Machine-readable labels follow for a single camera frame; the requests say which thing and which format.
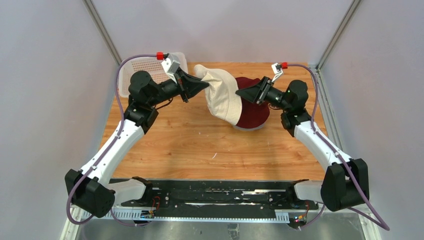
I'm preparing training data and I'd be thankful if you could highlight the white plastic basket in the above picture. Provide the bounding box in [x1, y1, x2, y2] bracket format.
[117, 52, 184, 104]

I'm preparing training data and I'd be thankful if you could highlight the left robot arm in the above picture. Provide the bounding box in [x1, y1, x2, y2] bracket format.
[64, 68, 209, 218]

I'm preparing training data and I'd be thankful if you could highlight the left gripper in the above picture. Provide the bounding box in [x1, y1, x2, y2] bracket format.
[147, 67, 209, 107]

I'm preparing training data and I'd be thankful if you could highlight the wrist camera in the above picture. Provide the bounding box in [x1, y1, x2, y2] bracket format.
[161, 53, 181, 84]
[271, 62, 284, 83]

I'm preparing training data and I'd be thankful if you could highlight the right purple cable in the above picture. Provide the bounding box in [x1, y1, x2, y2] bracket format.
[280, 61, 391, 232]

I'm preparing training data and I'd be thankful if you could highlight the purple cable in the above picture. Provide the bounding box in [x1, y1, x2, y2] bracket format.
[280, 61, 391, 232]
[65, 51, 166, 228]

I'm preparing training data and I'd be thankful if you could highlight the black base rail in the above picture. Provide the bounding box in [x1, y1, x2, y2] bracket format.
[71, 178, 372, 229]

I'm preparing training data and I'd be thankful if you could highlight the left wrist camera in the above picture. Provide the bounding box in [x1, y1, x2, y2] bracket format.
[161, 53, 181, 84]

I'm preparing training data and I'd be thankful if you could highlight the dark red hat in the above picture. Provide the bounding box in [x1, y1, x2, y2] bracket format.
[236, 98, 270, 128]

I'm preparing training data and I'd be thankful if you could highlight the cream hat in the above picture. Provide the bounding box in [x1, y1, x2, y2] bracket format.
[194, 64, 242, 126]

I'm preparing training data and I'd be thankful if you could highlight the aluminium frame post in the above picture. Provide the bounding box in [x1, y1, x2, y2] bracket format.
[315, 0, 362, 71]
[82, 0, 123, 65]

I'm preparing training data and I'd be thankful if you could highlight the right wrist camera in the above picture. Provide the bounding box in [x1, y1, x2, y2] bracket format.
[271, 62, 284, 83]

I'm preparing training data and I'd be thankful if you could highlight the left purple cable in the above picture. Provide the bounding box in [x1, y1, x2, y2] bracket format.
[65, 51, 166, 228]

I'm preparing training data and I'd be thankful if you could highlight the left aluminium frame post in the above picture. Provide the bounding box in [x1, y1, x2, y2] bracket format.
[82, 0, 123, 65]

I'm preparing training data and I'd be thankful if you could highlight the grey hat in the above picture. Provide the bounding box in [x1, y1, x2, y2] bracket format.
[232, 123, 265, 132]

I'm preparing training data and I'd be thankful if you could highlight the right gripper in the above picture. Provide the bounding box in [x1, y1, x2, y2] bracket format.
[235, 76, 291, 112]

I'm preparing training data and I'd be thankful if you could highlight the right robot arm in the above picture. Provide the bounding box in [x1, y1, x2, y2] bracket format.
[235, 77, 370, 212]

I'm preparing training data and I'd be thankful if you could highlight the right aluminium frame post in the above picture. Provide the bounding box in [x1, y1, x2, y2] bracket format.
[315, 0, 362, 71]

